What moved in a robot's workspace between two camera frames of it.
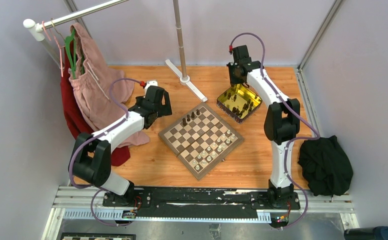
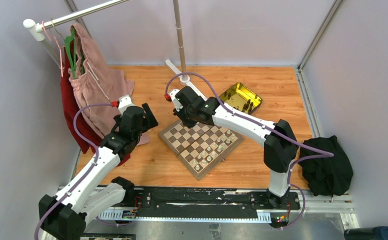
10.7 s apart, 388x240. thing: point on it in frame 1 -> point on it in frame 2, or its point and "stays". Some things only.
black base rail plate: x=200 y=200 stays
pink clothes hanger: x=57 y=43 stays
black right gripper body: x=234 y=79 -> x=186 y=116
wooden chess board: x=202 y=139 stays
